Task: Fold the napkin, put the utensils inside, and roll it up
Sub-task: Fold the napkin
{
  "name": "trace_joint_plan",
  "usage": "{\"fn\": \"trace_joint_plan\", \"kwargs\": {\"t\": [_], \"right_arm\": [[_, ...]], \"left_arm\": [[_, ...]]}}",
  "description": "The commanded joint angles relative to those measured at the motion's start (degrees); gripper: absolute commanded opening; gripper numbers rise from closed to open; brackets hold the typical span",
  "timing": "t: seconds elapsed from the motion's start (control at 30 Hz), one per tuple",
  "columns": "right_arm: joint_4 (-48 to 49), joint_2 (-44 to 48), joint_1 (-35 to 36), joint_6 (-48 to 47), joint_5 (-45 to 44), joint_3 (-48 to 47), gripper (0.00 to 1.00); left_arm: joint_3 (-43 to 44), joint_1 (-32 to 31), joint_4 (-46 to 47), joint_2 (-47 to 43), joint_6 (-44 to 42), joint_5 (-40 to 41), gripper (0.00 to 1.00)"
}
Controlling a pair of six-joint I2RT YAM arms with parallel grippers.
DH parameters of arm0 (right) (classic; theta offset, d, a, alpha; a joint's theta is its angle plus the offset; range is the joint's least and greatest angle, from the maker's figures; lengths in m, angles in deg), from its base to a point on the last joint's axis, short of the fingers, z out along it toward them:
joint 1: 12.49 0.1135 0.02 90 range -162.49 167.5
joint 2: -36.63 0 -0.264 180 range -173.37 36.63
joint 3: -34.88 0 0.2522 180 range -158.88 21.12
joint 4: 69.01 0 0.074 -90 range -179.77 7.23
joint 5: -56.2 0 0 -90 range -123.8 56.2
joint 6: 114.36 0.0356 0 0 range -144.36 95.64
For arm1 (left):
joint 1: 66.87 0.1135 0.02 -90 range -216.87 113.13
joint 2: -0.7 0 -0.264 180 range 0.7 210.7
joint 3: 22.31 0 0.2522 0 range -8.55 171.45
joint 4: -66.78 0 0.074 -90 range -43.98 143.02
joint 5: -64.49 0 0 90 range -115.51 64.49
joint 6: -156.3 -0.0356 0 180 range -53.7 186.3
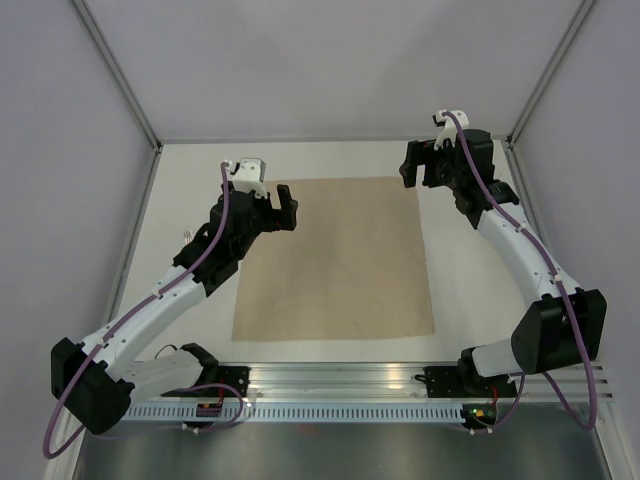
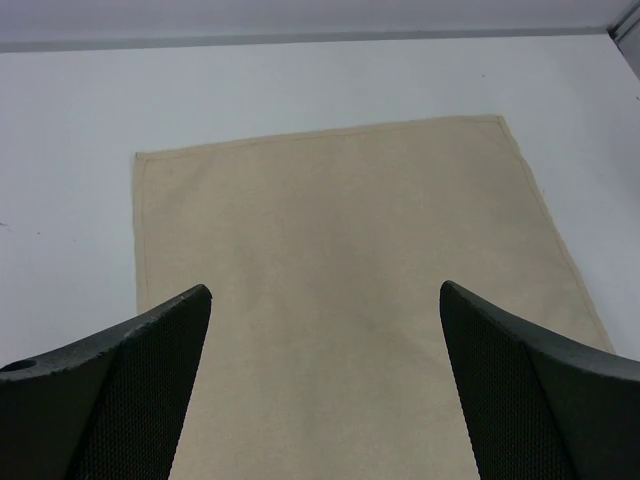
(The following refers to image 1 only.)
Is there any beige cloth napkin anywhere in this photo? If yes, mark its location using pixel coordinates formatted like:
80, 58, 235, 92
232, 177, 435, 342

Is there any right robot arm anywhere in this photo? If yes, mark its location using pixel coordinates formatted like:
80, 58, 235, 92
399, 129, 607, 396

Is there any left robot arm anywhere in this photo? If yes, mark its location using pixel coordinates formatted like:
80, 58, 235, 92
51, 181, 298, 435

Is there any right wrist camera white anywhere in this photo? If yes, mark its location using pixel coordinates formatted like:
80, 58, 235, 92
432, 109, 469, 150

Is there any right aluminium frame post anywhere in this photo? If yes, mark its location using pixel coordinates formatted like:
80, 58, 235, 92
505, 0, 599, 149

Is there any aluminium frame post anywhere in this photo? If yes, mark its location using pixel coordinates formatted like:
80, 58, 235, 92
67, 0, 164, 151
505, 0, 599, 149

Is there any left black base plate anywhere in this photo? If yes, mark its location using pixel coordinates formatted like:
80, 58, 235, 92
162, 365, 251, 398

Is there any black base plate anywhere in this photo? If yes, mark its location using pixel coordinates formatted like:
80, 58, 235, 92
162, 365, 251, 398
413, 365, 517, 399

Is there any aluminium rail front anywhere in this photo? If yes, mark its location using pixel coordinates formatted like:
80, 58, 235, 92
247, 362, 614, 403

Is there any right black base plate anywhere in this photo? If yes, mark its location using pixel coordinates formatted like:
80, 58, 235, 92
413, 365, 517, 399

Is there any white slotted cable duct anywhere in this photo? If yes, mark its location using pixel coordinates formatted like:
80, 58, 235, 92
123, 400, 464, 424

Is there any left aluminium frame post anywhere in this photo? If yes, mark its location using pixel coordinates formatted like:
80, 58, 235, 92
67, 0, 164, 151

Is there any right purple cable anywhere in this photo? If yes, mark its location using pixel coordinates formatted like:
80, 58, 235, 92
442, 110, 599, 432

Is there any purple cable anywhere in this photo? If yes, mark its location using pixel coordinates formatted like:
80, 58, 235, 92
42, 160, 246, 459
442, 110, 599, 432

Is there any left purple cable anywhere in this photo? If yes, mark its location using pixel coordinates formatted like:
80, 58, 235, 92
42, 160, 246, 459

